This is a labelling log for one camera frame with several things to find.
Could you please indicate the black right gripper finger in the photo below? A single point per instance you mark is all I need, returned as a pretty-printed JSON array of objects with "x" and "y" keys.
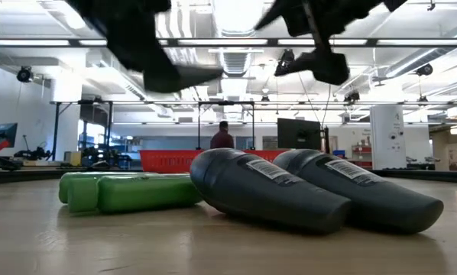
[
  {"x": 278, "y": 13},
  {"x": 329, "y": 66}
]

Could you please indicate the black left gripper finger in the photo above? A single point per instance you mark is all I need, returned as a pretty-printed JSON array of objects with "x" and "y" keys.
[{"x": 167, "y": 80}]

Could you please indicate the green travel bottle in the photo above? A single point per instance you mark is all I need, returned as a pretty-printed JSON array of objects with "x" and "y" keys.
[
  {"x": 63, "y": 189},
  {"x": 144, "y": 195}
]

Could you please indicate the small monitor on arm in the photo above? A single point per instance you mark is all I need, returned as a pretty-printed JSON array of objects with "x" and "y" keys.
[{"x": 4, "y": 134}]

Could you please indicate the dark grey travel bottle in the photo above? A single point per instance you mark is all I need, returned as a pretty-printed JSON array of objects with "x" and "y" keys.
[
  {"x": 251, "y": 198},
  {"x": 385, "y": 206}
]

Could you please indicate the black ceiling spotlight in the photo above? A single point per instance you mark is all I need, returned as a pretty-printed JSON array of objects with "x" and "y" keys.
[
  {"x": 424, "y": 69},
  {"x": 284, "y": 63},
  {"x": 24, "y": 74},
  {"x": 352, "y": 96}
]

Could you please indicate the large black monitor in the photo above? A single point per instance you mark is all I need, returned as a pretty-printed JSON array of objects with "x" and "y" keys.
[{"x": 297, "y": 133}]

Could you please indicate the red plastic basket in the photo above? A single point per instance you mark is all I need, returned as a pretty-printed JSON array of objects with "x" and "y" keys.
[
  {"x": 264, "y": 154},
  {"x": 167, "y": 160}
]

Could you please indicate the person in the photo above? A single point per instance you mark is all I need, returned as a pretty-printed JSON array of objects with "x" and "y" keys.
[{"x": 222, "y": 139}]

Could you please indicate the white round pillar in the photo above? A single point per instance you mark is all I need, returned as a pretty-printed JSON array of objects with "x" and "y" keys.
[{"x": 387, "y": 137}]

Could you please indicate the red shelf unit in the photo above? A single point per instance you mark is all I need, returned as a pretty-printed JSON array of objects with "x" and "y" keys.
[{"x": 360, "y": 156}]

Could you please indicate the yellow box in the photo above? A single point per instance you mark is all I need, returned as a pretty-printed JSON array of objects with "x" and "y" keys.
[{"x": 72, "y": 158}]

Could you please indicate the black device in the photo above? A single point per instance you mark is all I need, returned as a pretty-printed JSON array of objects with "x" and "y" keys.
[{"x": 31, "y": 154}]

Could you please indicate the overhead light bar frame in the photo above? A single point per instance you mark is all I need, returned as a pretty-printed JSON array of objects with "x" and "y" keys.
[{"x": 371, "y": 42}]

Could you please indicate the black aluminium table frame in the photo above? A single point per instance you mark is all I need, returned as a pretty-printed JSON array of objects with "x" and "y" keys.
[{"x": 22, "y": 175}]

